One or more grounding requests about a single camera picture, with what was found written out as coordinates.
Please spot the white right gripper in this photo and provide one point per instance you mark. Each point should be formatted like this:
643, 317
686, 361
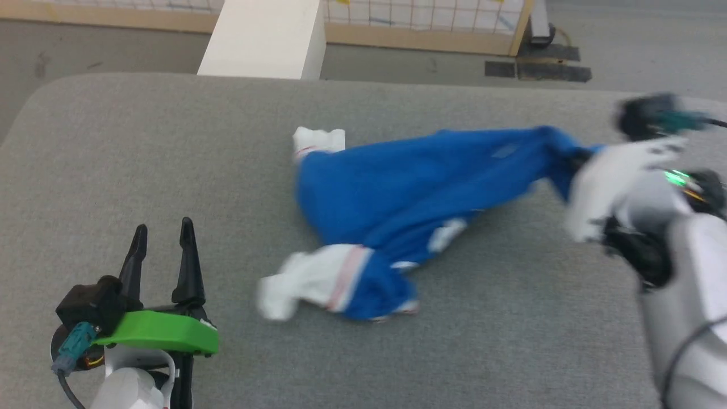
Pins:
608, 182

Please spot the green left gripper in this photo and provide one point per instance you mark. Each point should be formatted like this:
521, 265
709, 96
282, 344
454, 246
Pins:
159, 335

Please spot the blue and white sports garment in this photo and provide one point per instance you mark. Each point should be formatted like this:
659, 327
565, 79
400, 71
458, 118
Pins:
409, 193

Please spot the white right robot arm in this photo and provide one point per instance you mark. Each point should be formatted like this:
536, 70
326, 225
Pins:
693, 312

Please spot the grey fabric sofa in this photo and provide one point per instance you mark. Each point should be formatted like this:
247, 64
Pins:
227, 170

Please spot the large black floor mat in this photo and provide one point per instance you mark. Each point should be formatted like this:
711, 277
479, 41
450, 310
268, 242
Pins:
554, 65

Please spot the small black floor mat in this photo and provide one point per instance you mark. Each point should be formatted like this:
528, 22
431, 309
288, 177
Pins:
500, 69

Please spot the white square pillar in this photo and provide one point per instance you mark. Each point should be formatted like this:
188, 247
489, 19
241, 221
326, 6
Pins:
267, 40

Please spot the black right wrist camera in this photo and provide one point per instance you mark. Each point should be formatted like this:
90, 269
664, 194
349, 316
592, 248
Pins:
642, 116

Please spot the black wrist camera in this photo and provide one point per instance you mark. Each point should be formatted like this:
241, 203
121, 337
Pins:
642, 116
91, 301

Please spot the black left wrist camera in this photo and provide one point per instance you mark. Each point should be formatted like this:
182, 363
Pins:
91, 301

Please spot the teal right camera connector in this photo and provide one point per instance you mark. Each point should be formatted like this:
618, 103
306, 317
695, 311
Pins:
681, 120

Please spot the teal camera connector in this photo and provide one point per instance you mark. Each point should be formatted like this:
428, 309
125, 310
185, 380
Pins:
76, 343
681, 120

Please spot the teal left camera connector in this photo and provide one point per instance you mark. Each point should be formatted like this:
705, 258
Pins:
76, 343

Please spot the grey metal stand post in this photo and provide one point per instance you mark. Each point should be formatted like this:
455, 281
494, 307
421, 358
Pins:
540, 23

